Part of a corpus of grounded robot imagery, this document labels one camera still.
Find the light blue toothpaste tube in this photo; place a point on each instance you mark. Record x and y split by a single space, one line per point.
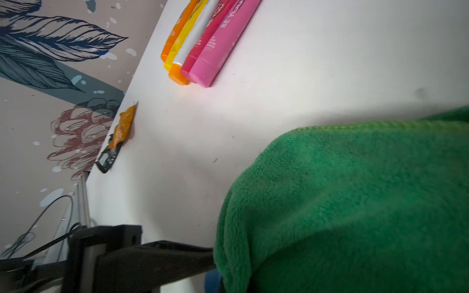
213 282

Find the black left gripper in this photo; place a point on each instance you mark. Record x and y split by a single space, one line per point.
108 259

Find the yellow toothpaste tube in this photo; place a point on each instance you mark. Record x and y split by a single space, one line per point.
186 39

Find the orange snack wrapper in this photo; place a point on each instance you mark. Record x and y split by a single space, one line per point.
117 138

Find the green microfibre cloth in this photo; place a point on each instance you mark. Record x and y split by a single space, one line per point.
377 207

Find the dark pink toothpaste tube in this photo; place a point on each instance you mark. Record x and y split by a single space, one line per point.
216 12

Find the light pink toothpaste tube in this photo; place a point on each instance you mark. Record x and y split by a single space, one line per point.
222 42

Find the orange toothpaste tube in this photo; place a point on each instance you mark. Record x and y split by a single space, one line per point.
179 25

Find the white orange-capped toothpaste tube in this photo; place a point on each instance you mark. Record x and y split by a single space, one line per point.
176 74

